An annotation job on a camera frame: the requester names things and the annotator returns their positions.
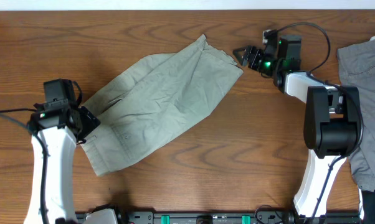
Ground dark garment at edge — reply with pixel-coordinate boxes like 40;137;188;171
361;190;375;224

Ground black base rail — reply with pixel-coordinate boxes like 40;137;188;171
75;203;363;224

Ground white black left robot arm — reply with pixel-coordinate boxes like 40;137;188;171
24;79;100;223

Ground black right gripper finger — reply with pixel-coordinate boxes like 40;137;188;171
232;49;248;67
232;45;253;56

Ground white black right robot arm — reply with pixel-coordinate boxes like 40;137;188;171
232;29;364;223

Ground grey shorts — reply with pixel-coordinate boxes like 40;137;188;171
337;37;375;192

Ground khaki green shorts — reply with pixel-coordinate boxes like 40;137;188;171
82;36;243;176

